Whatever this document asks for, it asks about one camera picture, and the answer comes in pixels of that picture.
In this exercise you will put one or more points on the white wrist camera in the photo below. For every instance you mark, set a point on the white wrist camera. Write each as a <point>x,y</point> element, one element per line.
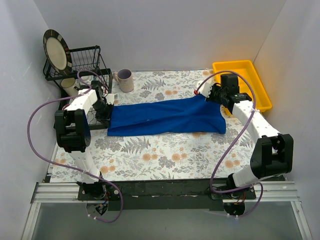
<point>110,98</point>
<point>204,90</point>

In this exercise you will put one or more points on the aluminium frame rail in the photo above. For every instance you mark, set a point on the aluminium frame rail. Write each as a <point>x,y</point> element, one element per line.
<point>56,214</point>

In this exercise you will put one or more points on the floral patterned table mat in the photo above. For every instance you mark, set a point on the floral patterned table mat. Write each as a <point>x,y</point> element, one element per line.
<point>170,155</point>

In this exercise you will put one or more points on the beige ceramic mug purple inside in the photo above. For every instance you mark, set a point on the beige ceramic mug purple inside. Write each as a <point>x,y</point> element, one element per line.
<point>124,78</point>

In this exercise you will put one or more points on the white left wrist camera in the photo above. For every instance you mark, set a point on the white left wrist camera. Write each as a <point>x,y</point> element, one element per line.
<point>110,98</point>

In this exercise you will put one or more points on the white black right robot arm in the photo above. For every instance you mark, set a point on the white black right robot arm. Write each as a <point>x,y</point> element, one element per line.
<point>273,151</point>

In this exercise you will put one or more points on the cream mug in rack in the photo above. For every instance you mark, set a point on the cream mug in rack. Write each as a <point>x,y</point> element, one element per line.
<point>71,86</point>

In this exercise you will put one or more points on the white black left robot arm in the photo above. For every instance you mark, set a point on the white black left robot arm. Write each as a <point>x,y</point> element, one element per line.
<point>74,135</point>

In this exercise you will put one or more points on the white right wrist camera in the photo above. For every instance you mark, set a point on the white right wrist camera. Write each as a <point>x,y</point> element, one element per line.
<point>204,90</point>

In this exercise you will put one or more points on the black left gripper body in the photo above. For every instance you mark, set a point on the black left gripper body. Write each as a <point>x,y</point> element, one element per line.
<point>106,113</point>

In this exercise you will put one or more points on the black wire dish rack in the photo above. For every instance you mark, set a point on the black wire dish rack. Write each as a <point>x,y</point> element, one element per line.
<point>88,59</point>

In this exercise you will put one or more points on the dark rimmed cream plate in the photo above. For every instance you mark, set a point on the dark rimmed cream plate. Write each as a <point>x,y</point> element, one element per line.
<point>57,52</point>

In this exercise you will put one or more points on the blue printed t shirt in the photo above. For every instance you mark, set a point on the blue printed t shirt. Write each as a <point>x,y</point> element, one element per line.
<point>188,115</point>

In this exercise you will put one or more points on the blue white teapot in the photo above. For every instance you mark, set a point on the blue white teapot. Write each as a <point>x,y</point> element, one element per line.
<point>86,79</point>

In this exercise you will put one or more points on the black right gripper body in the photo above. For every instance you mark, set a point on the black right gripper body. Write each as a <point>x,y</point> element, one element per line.
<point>212,94</point>

